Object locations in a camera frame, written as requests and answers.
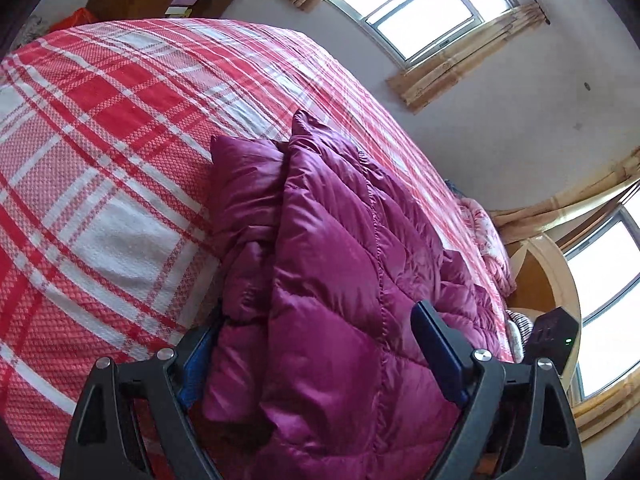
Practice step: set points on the red plastic bag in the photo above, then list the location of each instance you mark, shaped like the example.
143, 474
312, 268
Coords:
75, 20

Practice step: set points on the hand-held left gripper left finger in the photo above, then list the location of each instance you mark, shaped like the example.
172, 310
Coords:
195, 370

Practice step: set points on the striped cloth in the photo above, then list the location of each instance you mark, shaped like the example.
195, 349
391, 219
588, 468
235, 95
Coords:
517, 326

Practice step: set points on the bed with red plaid sheet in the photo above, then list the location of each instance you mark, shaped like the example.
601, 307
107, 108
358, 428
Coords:
100, 160

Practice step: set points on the window with metal frame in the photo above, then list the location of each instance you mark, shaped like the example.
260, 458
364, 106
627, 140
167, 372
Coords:
425, 10
610, 280

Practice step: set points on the wooden headboard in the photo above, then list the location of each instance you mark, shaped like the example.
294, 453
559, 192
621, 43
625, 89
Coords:
535, 275

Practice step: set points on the flat yellowish box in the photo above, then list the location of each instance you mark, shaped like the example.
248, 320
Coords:
177, 11

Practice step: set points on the grey mottled cloth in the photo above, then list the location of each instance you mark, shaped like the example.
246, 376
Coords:
27, 30

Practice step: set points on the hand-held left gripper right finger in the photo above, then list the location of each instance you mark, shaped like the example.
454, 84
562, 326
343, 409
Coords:
440, 345

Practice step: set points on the magenta puffer jacket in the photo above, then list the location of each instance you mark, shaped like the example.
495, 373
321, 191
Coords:
325, 260

